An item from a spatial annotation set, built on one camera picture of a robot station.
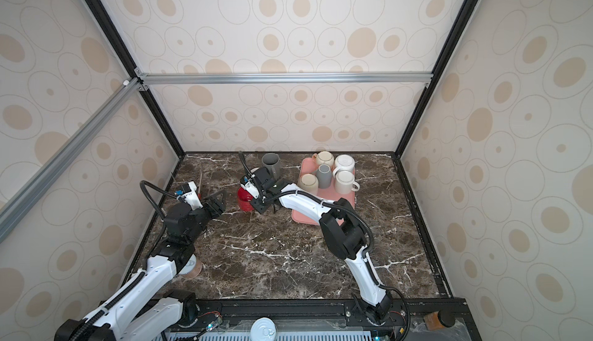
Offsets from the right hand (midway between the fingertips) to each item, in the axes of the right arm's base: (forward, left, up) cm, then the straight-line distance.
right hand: (258, 200), depth 93 cm
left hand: (-5, +8, +14) cm, 17 cm away
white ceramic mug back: (+20, -37, -1) cm, 42 cm away
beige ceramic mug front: (+9, -21, 0) cm, 23 cm away
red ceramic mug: (+1, +6, -2) cm, 7 cm away
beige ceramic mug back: (+22, -28, +1) cm, 36 cm away
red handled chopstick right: (+17, +30, -5) cm, 35 cm away
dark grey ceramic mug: (+20, -4, +2) cm, 21 cm away
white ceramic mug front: (+9, -36, -1) cm, 37 cm away
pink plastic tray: (+25, -21, -7) cm, 33 cm away
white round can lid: (-43, -6, -2) cm, 44 cm away
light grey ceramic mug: (+13, -28, -1) cm, 31 cm away
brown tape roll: (-26, +20, -7) cm, 34 cm away
